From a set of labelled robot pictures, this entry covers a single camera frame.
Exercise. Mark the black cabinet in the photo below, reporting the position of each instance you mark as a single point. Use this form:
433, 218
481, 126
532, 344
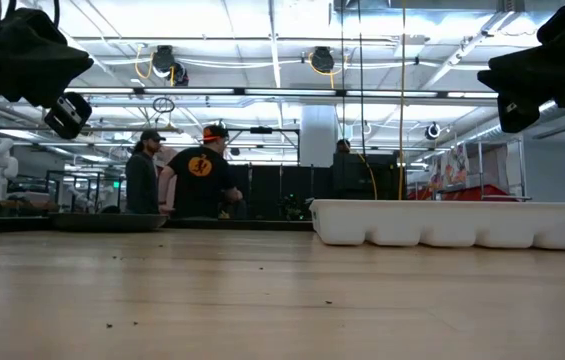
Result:
362, 175

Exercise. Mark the white cutlery tray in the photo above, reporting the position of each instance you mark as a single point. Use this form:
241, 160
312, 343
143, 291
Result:
462, 222

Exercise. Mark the metal rack red bins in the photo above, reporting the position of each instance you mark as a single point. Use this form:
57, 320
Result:
482, 191

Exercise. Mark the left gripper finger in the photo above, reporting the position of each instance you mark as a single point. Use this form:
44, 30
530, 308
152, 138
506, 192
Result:
42, 65

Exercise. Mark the black frame rig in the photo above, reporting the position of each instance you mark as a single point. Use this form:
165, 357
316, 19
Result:
261, 130

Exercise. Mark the white column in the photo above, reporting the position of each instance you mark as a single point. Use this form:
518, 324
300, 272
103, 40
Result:
318, 135

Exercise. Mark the black frame workstation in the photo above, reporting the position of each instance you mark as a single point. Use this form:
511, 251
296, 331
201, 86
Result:
87, 173

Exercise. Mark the colourful hanging poster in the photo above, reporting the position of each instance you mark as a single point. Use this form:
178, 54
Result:
457, 165

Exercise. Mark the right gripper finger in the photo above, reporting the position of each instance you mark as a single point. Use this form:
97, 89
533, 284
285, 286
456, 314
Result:
527, 75

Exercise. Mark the silver air duct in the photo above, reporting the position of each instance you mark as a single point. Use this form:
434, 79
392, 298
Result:
482, 134

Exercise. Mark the black partition panels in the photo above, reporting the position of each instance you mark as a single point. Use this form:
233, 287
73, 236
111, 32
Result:
272, 187

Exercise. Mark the person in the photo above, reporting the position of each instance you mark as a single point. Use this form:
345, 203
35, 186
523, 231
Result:
343, 146
197, 190
142, 185

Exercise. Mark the long ceiling light bar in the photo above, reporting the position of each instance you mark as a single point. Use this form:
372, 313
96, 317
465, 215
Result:
187, 91

